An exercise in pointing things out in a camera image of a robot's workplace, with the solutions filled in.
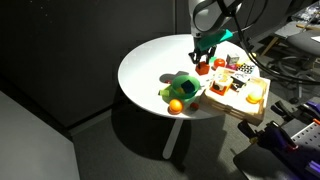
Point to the left orange black clamp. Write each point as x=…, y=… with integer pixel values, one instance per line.
x=273, y=137

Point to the grey embossed block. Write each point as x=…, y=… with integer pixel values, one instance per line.
x=232, y=59

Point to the light wooden tray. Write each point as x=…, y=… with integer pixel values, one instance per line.
x=234, y=103

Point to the black white patterned cube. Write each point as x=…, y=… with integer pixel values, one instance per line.
x=246, y=68

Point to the zebra picture block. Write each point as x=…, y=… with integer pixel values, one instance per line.
x=239, y=79

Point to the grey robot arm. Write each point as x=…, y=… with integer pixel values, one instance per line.
x=207, y=20

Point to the dark red ball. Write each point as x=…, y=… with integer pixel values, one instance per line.
x=194, y=106

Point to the orange ball in tray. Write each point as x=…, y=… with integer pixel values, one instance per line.
x=255, y=96

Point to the pink magenta block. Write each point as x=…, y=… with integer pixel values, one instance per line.
x=232, y=66

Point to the orange black clamp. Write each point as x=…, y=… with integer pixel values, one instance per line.
x=273, y=137
x=307, y=112

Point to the orange red block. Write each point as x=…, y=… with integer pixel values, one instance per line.
x=202, y=68

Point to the green translucent bowl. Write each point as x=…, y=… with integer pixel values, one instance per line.
x=177, y=81

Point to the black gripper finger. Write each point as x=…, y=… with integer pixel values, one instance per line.
x=210, y=53
x=194, y=58

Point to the right orange black clamp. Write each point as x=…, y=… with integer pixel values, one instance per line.
x=307, y=112

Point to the grey office chair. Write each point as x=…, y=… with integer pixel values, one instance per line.
x=301, y=52

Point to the teal black gripper body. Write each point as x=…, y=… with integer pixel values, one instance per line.
x=203, y=44

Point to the green flat block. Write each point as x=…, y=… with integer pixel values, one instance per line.
x=165, y=92

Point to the dark blue block in bowl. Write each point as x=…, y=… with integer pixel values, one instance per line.
x=188, y=86

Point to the red tomato toy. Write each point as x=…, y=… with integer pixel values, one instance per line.
x=219, y=63

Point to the yellow ball in bowl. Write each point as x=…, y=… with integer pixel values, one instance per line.
x=180, y=90

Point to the orange ball on table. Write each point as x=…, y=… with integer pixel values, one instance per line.
x=175, y=106

